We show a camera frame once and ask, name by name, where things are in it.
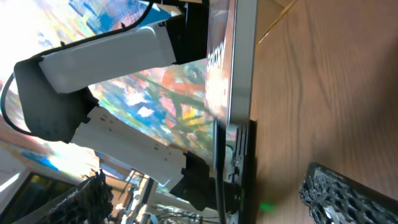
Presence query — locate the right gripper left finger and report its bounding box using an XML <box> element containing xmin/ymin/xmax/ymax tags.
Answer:
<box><xmin>12</xmin><ymin>170</ymin><xmax>113</xmax><ymax>224</ymax></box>

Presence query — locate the black mounting rail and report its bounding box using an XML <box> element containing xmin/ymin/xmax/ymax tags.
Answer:
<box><xmin>228</xmin><ymin>120</ymin><xmax>257</xmax><ymax>224</ymax></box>

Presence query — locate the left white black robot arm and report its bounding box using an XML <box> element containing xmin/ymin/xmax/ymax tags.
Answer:
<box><xmin>9</xmin><ymin>1</ymin><xmax>218</xmax><ymax>211</ymax></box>

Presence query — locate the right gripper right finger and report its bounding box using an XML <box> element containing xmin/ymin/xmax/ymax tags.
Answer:
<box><xmin>299</xmin><ymin>162</ymin><xmax>397</xmax><ymax>224</ymax></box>

